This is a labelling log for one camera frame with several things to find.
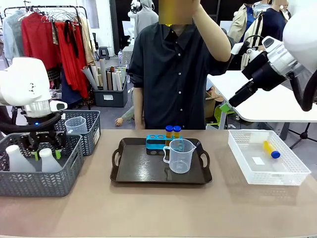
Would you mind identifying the beige garment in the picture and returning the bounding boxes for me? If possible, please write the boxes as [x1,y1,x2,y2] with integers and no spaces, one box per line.
[78,16,97,66]

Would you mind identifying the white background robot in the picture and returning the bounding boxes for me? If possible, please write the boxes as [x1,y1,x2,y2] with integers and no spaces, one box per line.
[128,0,142,18]

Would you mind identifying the checkered bag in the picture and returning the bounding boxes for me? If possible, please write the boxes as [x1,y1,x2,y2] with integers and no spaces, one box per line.
[47,69,61,82]

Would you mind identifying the beige paper roll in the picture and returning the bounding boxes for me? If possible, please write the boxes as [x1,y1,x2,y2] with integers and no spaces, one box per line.
[115,70,123,92]

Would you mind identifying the navy dress mannequin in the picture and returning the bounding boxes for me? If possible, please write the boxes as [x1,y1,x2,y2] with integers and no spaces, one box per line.
[257,0,289,50]

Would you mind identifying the thin black camera cable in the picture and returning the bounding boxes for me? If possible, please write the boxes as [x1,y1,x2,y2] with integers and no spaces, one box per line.
[244,34,265,48]

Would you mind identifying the grey hoodie mannequin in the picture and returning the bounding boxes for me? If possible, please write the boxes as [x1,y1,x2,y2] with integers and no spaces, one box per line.
[133,0,159,43]

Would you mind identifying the patterned tablecloth table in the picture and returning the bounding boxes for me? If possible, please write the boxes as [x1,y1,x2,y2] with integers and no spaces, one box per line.
[119,46,134,66]

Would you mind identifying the black arm hose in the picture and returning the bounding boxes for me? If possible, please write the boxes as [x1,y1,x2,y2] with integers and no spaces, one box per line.
[0,113,62,136]
[288,64,317,112]

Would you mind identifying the black scarf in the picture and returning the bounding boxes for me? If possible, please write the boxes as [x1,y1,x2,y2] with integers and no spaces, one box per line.
[63,20,80,59]

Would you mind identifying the green chair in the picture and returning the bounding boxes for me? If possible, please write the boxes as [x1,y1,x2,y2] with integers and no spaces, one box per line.
[213,105,235,124]

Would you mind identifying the grey storage bin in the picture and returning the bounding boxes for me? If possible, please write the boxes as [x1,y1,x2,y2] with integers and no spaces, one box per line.
[93,76,128,108]

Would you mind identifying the dark brown serving tray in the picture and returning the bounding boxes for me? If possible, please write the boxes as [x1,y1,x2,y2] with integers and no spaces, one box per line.
[110,137,213,184]

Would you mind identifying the small grey plastic basket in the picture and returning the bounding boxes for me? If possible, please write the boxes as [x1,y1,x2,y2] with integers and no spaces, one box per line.
[54,110,102,157]

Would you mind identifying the long red garment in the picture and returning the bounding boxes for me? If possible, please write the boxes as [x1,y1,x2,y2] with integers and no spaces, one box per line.
[54,21,90,99]

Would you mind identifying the person's left forearm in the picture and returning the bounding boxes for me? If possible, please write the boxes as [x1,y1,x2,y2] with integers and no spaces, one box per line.
[192,4,232,62]

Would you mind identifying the black right arm hose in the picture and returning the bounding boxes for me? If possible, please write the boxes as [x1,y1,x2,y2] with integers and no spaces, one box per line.
[288,64,317,112]

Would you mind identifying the child mannequin green clothes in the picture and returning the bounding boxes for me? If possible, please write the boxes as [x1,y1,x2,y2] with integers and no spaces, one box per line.
[115,106,136,126]

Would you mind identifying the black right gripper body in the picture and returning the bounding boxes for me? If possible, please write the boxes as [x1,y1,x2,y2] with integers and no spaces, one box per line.
[241,51,288,92]

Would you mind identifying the navy blue garment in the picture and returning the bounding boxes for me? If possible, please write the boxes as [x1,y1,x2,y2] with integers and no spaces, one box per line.
[60,70,87,106]

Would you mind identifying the black metal clothes rack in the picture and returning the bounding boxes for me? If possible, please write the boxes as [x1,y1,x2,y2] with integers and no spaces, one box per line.
[3,5,92,110]

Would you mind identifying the black tripod stand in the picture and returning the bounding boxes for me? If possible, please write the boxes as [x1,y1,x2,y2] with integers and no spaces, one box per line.
[244,12,264,70]

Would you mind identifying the clear plastic measuring cup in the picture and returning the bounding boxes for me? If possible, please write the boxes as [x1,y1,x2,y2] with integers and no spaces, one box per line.
[64,116,87,134]
[162,138,197,174]

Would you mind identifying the person's right forearm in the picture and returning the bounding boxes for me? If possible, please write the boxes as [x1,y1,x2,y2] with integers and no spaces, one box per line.
[133,86,146,130]

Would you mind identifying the light fuzzy garment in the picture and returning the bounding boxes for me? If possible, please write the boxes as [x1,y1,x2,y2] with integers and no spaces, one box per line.
[2,10,25,62]

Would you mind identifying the white plastic basket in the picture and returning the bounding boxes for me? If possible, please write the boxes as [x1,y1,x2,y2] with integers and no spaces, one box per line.
[227,129,312,186]

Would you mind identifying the brown patterned scarf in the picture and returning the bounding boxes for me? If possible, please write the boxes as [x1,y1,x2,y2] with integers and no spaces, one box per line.
[51,21,59,46]

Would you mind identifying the black left arm hose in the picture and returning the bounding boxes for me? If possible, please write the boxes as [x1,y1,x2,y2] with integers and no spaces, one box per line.
[0,113,62,136]

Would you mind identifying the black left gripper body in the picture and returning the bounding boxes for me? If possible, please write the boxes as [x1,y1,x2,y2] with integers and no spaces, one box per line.
[24,114,61,151]

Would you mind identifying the cardboard box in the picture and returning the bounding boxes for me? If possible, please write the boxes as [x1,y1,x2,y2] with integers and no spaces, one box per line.
[205,90,224,119]

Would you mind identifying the red dress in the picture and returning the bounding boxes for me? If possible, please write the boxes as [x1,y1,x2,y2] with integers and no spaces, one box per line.
[21,12,62,72]

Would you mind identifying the dark step stool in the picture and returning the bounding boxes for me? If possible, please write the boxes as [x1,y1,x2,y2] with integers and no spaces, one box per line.
[99,46,110,60]

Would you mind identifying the white plastic bottle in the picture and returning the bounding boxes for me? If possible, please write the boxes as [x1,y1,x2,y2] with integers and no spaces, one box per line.
[5,145,37,173]
[39,148,62,173]

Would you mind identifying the tall grey paper roll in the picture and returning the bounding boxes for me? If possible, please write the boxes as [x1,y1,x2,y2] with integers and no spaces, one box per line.
[99,59,108,91]

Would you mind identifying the low black tripod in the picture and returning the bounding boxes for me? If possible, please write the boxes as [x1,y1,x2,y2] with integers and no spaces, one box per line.
[289,122,317,150]

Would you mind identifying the blue test tube rack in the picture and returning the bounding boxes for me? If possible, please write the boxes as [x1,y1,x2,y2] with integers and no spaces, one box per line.
[146,134,184,156]

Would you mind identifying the person's left hand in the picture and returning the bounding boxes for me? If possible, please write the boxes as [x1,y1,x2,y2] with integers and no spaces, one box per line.
[192,0,208,13]

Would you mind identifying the slanted grey paper roll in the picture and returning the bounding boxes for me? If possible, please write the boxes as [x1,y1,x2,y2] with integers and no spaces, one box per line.
[82,65,99,90]

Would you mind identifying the beige trench coat mannequin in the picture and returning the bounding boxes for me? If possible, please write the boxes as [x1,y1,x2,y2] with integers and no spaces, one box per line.
[227,2,258,71]

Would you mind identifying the white table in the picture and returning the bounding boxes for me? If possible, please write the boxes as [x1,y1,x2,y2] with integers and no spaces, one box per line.
[207,70,317,122]

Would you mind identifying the person in black shirt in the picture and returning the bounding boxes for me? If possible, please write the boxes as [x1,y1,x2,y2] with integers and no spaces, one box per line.
[127,0,235,131]

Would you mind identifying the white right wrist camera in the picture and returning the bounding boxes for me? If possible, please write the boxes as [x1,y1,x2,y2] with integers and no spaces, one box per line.
[230,42,245,56]

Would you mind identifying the large grey plastic basket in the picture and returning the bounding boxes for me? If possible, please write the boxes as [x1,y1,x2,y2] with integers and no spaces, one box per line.
[0,133,84,198]

